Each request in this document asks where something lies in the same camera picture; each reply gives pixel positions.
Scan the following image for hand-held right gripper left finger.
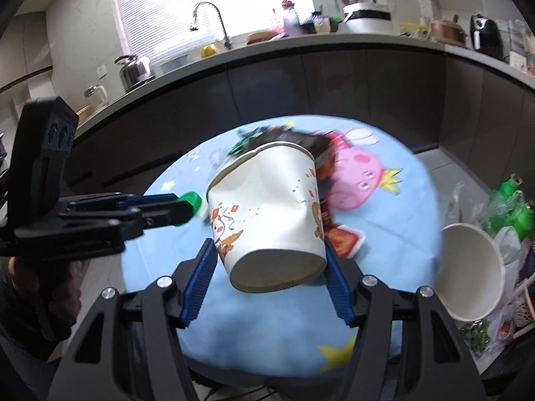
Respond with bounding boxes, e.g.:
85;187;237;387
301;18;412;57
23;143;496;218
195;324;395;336
48;238;218;401

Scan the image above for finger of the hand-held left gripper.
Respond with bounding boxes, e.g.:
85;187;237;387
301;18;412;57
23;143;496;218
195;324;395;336
59;192;180;215
119;201;194;231

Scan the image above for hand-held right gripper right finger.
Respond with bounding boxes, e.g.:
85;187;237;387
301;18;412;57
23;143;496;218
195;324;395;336
322;241;488;401

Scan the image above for green bottle cap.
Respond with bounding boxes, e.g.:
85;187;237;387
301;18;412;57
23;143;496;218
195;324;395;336
176;191;206;227

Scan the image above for orange snack wrapper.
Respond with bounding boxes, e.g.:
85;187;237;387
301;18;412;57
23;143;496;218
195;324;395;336
325;223;367;260

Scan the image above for printed white paper cup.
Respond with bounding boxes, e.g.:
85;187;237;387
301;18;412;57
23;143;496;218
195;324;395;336
206;141;329;294

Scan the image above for white round bin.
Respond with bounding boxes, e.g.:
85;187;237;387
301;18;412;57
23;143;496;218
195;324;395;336
434;223;507;323

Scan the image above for person's left hand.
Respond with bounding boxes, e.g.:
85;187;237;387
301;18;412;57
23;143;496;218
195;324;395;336
7;256;85;340

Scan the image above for round table blue cartoon cloth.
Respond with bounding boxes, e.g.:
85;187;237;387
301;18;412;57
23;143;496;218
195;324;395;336
120;115;444;374

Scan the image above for glass jar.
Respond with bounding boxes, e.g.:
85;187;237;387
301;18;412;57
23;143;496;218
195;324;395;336
84;85;108;110

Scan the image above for steel kettle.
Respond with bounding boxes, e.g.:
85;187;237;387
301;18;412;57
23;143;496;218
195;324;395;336
114;54;153;91

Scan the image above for steel basin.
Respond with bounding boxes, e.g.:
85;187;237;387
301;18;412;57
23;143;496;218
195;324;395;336
155;52;192;75

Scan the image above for bag of leafy greens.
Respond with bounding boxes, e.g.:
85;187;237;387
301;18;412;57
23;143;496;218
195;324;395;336
459;319;493;356

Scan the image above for clear plastic bag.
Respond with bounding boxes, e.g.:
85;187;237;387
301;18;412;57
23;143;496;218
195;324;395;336
448;181;523;260

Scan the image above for white plastic rack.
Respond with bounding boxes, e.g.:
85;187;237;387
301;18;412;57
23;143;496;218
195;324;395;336
501;273;535;341

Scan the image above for dark kitchen cabinet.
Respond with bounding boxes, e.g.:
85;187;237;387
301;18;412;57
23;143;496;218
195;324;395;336
63;38;535;201

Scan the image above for steel kitchen faucet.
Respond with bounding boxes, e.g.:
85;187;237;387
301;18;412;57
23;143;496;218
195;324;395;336
190;1;233;51

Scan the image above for green plastic bottle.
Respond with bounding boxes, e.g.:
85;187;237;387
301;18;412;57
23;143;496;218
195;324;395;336
490;174;526;222
507;200;535;244

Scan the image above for bottle with pink cap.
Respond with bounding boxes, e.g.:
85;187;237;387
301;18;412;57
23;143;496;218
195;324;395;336
282;0;300;36

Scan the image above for white rice cooker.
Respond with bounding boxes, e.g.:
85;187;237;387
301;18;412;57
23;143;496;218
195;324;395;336
343;2;394;34

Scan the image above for copper pot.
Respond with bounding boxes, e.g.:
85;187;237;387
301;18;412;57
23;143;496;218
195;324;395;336
430;18;468;47

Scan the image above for black air fryer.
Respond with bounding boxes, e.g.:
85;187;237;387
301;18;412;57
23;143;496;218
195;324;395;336
469;14;505;60

